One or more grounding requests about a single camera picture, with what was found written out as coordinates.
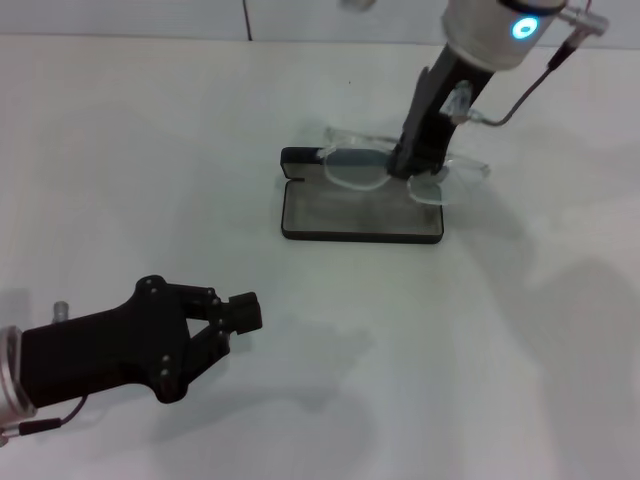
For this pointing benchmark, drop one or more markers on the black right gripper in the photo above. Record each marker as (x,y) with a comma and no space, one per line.
(425,135)

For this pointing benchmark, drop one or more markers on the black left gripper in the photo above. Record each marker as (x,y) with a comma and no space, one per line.
(100,350)

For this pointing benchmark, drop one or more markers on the clear white glasses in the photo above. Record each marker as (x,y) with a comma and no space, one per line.
(350,182)

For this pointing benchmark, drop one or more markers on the black glasses case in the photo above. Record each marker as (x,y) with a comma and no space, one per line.
(360,220)

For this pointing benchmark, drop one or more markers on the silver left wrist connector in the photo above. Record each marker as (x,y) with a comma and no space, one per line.
(61,310)

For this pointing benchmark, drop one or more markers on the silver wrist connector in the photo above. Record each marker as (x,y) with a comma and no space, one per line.
(61,310)
(587,21)

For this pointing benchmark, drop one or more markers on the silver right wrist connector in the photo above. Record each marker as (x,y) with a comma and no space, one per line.
(587,21)

